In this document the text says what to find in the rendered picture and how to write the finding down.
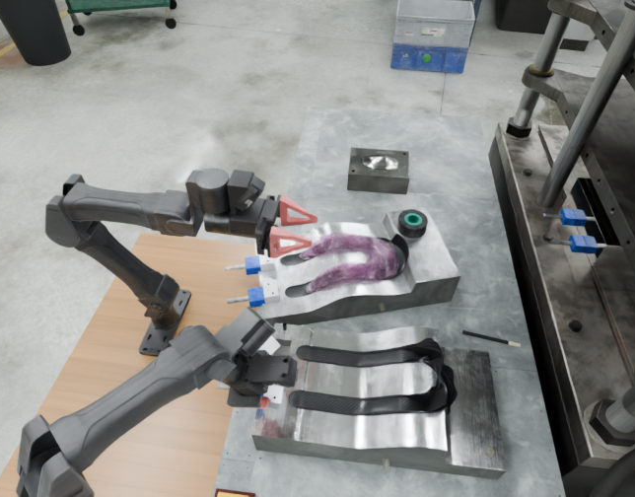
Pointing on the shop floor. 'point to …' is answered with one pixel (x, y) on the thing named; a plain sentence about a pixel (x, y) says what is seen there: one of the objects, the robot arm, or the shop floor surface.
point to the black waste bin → (35, 30)
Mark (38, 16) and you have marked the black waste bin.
